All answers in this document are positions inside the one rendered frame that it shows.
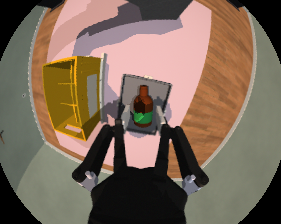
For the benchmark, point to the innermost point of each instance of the brown bottle with green label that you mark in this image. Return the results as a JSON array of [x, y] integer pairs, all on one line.
[[143, 108]]

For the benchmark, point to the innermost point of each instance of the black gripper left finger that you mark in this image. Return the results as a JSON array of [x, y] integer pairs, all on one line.
[[86, 174]]

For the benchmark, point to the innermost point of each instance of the yellow open crate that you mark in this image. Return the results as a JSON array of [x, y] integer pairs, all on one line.
[[85, 93]]

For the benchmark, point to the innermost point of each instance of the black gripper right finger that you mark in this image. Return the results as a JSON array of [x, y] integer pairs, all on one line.
[[193, 176]]

